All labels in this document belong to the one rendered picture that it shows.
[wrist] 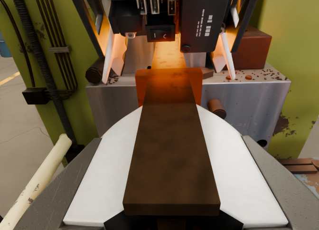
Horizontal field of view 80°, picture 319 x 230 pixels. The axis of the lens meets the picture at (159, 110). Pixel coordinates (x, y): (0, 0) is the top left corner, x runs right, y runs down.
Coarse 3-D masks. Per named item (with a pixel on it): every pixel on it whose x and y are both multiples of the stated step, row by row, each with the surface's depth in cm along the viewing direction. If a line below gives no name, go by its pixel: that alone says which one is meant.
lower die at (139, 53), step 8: (128, 40) 37; (136, 40) 37; (144, 40) 37; (128, 48) 38; (136, 48) 38; (144, 48) 38; (152, 48) 38; (128, 56) 39; (136, 56) 39; (144, 56) 39; (152, 56) 39; (184, 56) 38; (192, 56) 38; (200, 56) 38; (128, 64) 40; (136, 64) 40; (144, 64) 40; (192, 64) 39; (200, 64) 39; (112, 72) 41; (128, 72) 41
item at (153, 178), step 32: (160, 64) 16; (160, 96) 11; (192, 96) 11; (160, 128) 8; (192, 128) 8; (160, 160) 7; (192, 160) 7; (128, 192) 6; (160, 192) 6; (192, 192) 6; (160, 224) 6; (192, 224) 7
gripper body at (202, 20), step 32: (96, 0) 9; (128, 0) 9; (160, 0) 9; (192, 0) 8; (224, 0) 8; (256, 0) 7; (96, 32) 9; (128, 32) 10; (160, 32) 9; (192, 32) 9; (224, 32) 11
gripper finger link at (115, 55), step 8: (104, 0) 14; (104, 8) 14; (112, 32) 13; (112, 40) 14; (120, 40) 17; (112, 48) 14; (120, 48) 18; (112, 56) 16; (120, 56) 18; (104, 64) 14; (112, 64) 20; (120, 64) 20; (104, 72) 14; (120, 72) 21; (104, 80) 15
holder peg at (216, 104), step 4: (212, 100) 36; (216, 100) 36; (208, 104) 37; (212, 104) 35; (216, 104) 35; (220, 104) 35; (208, 108) 36; (212, 108) 34; (216, 108) 34; (220, 108) 34; (212, 112) 34; (216, 112) 34; (220, 112) 34; (224, 112) 34; (220, 116) 34; (224, 116) 34
